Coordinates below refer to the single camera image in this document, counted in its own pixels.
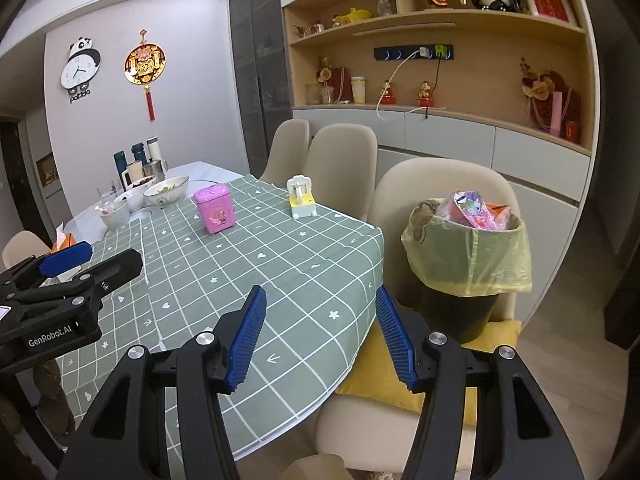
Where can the steel mug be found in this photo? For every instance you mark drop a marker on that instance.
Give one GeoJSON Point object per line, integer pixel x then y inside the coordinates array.
{"type": "Point", "coordinates": [155, 169]}

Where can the dark blue thermos bottle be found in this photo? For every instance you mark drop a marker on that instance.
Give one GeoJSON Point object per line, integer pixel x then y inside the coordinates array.
{"type": "Point", "coordinates": [137, 152]}

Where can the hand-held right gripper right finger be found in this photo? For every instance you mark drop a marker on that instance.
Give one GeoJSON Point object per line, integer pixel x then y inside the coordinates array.
{"type": "Point", "coordinates": [395, 340]}

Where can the black power strip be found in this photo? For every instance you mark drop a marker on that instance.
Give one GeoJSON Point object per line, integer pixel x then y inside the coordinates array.
{"type": "Point", "coordinates": [395, 53]}

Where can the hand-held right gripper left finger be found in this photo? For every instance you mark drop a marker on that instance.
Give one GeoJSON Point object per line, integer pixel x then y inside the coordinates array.
{"type": "Point", "coordinates": [247, 340]}

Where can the white mug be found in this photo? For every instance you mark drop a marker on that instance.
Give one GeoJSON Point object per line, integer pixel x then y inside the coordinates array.
{"type": "Point", "coordinates": [132, 172]}

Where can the small red box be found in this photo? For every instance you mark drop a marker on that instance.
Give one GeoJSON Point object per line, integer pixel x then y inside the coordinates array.
{"type": "Point", "coordinates": [572, 131]}

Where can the dark glass cabinet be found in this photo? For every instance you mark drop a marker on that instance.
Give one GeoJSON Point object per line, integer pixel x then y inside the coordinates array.
{"type": "Point", "coordinates": [255, 60]}

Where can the clear glass cup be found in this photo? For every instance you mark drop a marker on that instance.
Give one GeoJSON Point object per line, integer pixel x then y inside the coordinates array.
{"type": "Point", "coordinates": [327, 96]}

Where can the red framed picture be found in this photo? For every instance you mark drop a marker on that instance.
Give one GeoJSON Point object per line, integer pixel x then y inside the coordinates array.
{"type": "Point", "coordinates": [547, 2]}

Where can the white yellow toothpick dispenser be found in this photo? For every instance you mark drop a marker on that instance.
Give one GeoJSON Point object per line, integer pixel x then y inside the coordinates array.
{"type": "Point", "coordinates": [300, 202]}

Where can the pile of snack wrappers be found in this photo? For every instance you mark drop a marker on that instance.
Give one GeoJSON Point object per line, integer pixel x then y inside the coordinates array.
{"type": "Point", "coordinates": [470, 207]}

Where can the panda wall clock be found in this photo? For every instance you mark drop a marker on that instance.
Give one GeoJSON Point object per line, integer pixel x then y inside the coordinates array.
{"type": "Point", "coordinates": [80, 67]}

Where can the grey sideboard cabinet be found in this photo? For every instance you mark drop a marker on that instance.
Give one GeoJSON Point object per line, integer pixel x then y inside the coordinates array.
{"type": "Point", "coordinates": [450, 132]}

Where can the framed wall picture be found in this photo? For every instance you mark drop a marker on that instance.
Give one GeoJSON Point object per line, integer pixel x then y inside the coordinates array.
{"type": "Point", "coordinates": [47, 170]}

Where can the beige dining chair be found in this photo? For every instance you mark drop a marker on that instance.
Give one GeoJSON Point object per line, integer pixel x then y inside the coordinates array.
{"type": "Point", "coordinates": [317, 467]}
{"type": "Point", "coordinates": [290, 147]}
{"type": "Point", "coordinates": [340, 160]}
{"type": "Point", "coordinates": [22, 250]}
{"type": "Point", "coordinates": [400, 185]}

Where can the wooden wall shelf unit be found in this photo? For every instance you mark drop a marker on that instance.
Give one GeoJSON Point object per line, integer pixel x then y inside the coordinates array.
{"type": "Point", "coordinates": [480, 75]}

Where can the green checked tablecloth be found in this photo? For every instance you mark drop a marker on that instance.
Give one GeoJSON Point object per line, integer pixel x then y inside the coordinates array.
{"type": "Point", "coordinates": [300, 270]}

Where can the person's left forearm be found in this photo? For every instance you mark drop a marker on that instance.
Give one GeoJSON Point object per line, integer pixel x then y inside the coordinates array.
{"type": "Point", "coordinates": [50, 390]}

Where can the glass storage jar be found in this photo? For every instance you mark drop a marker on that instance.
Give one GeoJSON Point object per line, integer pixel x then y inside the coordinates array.
{"type": "Point", "coordinates": [385, 4]}

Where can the small red gift bag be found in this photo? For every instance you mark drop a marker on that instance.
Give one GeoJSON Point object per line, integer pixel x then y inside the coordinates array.
{"type": "Point", "coordinates": [340, 82]}

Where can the small red gold figurine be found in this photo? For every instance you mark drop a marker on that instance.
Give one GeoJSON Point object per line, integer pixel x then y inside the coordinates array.
{"type": "Point", "coordinates": [425, 95]}
{"type": "Point", "coordinates": [387, 94]}

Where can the white bottle with black cap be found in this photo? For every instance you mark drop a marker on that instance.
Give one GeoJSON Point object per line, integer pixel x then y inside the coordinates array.
{"type": "Point", "coordinates": [153, 149]}

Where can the large patterned bowl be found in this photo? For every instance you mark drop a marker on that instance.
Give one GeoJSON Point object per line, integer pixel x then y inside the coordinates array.
{"type": "Point", "coordinates": [167, 195]}

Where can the cream yellow tumbler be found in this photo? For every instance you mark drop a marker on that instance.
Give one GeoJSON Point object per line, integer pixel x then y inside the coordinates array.
{"type": "Point", "coordinates": [358, 91]}

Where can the green charger plug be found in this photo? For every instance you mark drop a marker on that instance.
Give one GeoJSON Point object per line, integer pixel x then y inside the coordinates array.
{"type": "Point", "coordinates": [440, 51]}

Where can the tall pink box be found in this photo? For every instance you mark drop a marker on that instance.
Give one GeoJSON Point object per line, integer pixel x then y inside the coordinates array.
{"type": "Point", "coordinates": [556, 112]}

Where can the yellow seat cushion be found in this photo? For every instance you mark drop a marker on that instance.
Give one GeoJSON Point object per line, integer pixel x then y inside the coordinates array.
{"type": "Point", "coordinates": [370, 375]}

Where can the black trash bin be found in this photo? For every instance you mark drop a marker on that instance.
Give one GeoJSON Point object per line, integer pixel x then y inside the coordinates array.
{"type": "Point", "coordinates": [455, 312]}

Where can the yellow ceramic dish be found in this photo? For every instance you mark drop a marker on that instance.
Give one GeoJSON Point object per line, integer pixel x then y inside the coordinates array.
{"type": "Point", "coordinates": [355, 16]}

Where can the black bin with yellow bag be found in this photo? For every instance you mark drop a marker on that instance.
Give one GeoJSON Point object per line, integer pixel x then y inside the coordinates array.
{"type": "Point", "coordinates": [475, 260]}

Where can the small drinking glass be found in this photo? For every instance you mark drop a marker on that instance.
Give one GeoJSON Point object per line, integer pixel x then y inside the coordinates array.
{"type": "Point", "coordinates": [104, 197]}

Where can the teal thermos bottle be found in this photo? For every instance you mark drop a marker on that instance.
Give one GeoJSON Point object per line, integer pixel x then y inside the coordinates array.
{"type": "Point", "coordinates": [119, 162]}

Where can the red gold wall ornament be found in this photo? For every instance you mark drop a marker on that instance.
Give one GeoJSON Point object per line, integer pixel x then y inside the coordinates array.
{"type": "Point", "coordinates": [145, 62]}

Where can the crumpled brown paper bag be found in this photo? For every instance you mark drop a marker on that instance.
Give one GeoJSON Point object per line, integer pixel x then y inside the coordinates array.
{"type": "Point", "coordinates": [425, 212]}

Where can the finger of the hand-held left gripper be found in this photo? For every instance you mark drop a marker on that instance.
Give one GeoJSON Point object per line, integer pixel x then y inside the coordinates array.
{"type": "Point", "coordinates": [65, 256]}
{"type": "Point", "coordinates": [117, 267]}

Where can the small white bowl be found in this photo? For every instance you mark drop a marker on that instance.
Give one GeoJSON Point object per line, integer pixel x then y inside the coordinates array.
{"type": "Point", "coordinates": [116, 217]}

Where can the orange white tissue box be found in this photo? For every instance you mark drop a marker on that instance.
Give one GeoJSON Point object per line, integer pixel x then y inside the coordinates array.
{"type": "Point", "coordinates": [62, 246]}

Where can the pink tin box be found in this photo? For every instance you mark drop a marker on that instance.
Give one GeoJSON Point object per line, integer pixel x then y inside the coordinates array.
{"type": "Point", "coordinates": [215, 210]}

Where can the large red gift bag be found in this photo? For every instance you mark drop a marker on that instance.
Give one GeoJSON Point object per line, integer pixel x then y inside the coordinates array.
{"type": "Point", "coordinates": [542, 105]}

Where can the clear glass jar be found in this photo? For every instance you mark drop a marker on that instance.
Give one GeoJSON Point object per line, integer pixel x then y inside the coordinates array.
{"type": "Point", "coordinates": [312, 95]}

